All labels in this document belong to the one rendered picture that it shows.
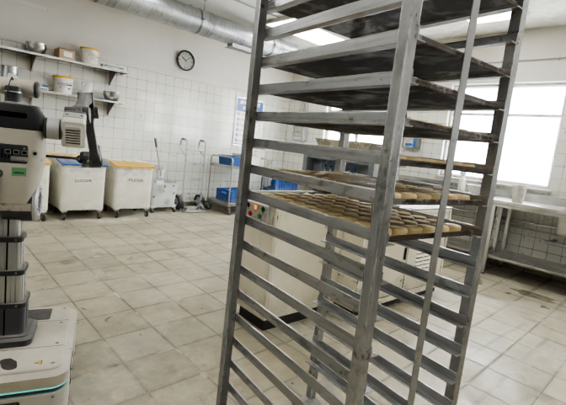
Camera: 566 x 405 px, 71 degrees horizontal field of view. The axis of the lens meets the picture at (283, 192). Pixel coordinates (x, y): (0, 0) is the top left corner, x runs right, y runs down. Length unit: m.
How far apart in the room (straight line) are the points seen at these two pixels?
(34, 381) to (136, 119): 4.93
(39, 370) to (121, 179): 4.02
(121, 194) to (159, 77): 1.97
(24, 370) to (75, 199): 3.80
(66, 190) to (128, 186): 0.76
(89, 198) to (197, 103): 2.43
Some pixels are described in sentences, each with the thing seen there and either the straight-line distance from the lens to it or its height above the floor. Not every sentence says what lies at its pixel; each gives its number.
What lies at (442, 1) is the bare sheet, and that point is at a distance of 1.27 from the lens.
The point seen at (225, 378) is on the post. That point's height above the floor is 0.37.
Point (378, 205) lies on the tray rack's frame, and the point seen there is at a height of 1.13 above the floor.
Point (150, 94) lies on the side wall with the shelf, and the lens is 6.52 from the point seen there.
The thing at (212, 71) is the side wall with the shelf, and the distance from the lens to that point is 7.09.
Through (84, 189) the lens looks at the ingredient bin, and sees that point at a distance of 5.57.
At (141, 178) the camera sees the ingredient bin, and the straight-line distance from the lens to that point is 5.79.
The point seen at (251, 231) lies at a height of 0.63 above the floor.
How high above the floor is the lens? 1.24
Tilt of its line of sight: 7 degrees down
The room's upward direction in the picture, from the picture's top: 7 degrees clockwise
